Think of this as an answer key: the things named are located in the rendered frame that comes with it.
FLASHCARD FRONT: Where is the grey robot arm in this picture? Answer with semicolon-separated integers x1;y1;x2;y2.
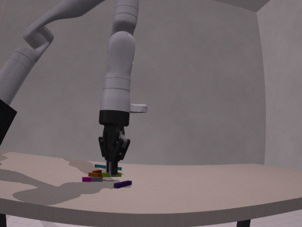
0;0;147;113

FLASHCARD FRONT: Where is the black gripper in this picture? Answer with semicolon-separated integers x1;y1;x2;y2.
99;110;130;177

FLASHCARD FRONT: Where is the magenta rod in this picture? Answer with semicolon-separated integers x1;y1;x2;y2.
82;177;91;182

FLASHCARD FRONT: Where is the purple rod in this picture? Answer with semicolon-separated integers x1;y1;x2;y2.
114;180;132;189

